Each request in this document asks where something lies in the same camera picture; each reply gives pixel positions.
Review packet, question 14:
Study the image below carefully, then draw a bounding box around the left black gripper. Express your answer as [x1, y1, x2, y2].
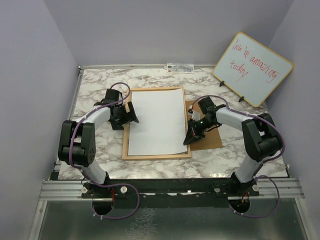
[111, 101, 139, 130]

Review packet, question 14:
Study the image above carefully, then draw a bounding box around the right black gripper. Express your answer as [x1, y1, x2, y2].
[184, 117, 216, 146]

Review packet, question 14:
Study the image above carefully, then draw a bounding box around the brown frame backing board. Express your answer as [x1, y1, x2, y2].
[185, 100, 223, 152]

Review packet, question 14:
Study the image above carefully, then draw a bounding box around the colour photo print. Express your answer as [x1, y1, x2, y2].
[127, 89, 188, 156]

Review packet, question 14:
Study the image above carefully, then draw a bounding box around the light wooden picture frame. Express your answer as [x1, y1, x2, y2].
[121, 86, 191, 161]

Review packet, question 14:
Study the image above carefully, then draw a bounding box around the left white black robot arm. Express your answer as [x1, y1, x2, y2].
[58, 88, 139, 198]

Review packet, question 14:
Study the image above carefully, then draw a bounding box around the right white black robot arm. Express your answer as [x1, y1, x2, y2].
[183, 95, 285, 196]

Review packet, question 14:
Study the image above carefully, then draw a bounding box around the white label strip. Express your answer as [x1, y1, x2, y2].
[164, 63, 195, 74]

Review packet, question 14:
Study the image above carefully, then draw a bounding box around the black mounting bar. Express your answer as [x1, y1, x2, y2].
[81, 178, 259, 209]

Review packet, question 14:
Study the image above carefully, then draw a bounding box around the whiteboard with red writing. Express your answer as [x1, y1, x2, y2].
[212, 32, 294, 108]

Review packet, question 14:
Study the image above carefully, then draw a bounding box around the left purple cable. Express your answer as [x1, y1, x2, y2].
[68, 81, 141, 221]

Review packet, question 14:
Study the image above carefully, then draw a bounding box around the purple cable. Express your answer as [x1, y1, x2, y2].
[68, 81, 141, 221]
[191, 94, 287, 218]

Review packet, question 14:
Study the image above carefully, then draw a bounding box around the left aluminium side rail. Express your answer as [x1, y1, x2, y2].
[48, 66, 84, 181]

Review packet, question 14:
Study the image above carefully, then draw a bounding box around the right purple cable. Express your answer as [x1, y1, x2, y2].
[191, 94, 287, 218]

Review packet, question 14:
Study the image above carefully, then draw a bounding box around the aluminium front rail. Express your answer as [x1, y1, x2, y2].
[38, 178, 305, 201]

